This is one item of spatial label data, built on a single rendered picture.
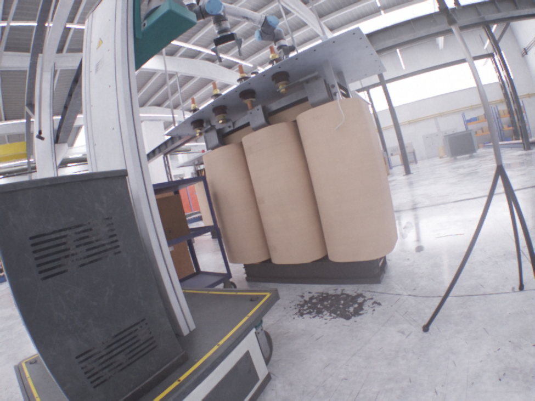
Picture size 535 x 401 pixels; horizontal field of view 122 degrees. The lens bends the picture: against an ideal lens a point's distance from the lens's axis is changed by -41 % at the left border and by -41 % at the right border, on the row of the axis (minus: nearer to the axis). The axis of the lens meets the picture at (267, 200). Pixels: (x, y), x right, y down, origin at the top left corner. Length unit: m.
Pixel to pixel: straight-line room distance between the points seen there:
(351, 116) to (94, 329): 1.34
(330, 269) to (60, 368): 1.51
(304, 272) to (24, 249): 1.61
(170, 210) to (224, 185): 0.43
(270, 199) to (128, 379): 1.28
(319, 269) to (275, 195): 0.58
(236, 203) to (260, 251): 0.38
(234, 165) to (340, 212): 0.82
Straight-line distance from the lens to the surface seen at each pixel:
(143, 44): 1.14
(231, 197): 1.79
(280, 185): 1.51
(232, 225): 1.84
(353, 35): 1.38
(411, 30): 10.11
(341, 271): 1.65
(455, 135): 13.38
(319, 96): 1.44
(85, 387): 0.60
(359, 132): 1.35
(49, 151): 11.82
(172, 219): 1.71
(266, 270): 1.96
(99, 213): 0.58
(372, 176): 1.35
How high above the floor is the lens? 0.71
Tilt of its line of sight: 3 degrees down
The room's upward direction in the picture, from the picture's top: 14 degrees counter-clockwise
